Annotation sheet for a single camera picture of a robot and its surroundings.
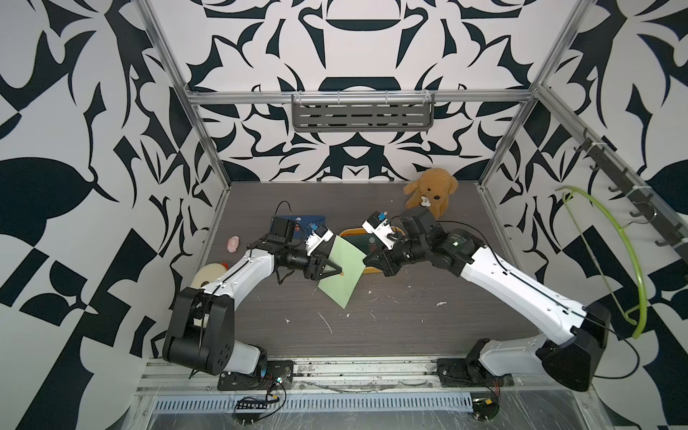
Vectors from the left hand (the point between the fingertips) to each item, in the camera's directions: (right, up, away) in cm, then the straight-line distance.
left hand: (335, 263), depth 81 cm
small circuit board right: (+40, -37, -9) cm, 55 cm away
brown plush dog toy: (+34, +23, +16) cm, 43 cm away
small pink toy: (-37, +4, +16) cm, 41 cm away
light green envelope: (+2, -6, -3) cm, 7 cm away
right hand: (+8, +4, -10) cm, 14 cm away
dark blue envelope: (-14, +11, +27) cm, 33 cm away
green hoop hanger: (+66, -8, -21) cm, 70 cm away
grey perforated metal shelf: (+9, +48, +12) cm, 50 cm away
